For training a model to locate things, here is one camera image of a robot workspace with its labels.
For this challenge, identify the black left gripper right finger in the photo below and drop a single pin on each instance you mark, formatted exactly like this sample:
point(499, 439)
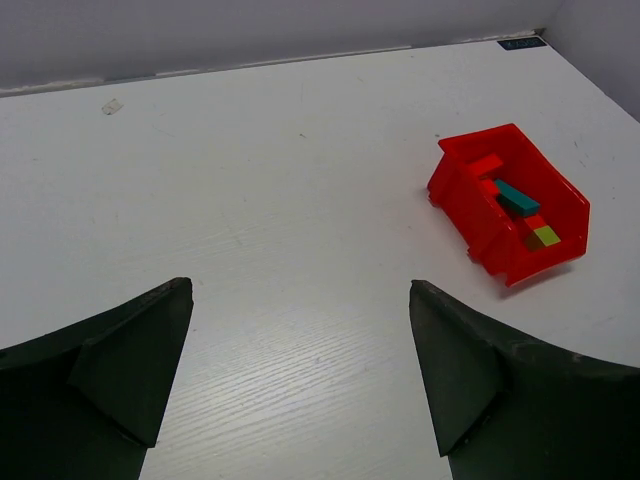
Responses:
point(506, 405)

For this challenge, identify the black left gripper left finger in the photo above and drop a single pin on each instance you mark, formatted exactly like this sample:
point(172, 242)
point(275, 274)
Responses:
point(87, 401)

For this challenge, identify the red plastic bin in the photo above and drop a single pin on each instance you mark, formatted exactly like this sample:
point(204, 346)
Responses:
point(495, 235)

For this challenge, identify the teal long wood block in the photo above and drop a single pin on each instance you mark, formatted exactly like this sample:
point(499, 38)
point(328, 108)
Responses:
point(515, 200)

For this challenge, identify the red rectangular wood block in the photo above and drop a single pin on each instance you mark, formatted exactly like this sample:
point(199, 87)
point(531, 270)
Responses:
point(485, 166)

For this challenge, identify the green cube wood block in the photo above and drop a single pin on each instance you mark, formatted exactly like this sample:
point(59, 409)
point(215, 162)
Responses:
point(540, 238)

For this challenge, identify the red cube wood block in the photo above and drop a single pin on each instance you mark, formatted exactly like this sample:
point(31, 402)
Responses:
point(490, 186)

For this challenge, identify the clear tape scrap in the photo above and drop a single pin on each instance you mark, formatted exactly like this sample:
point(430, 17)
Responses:
point(111, 107)

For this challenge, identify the dark table corner label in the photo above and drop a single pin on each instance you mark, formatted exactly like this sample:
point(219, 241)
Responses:
point(512, 44)

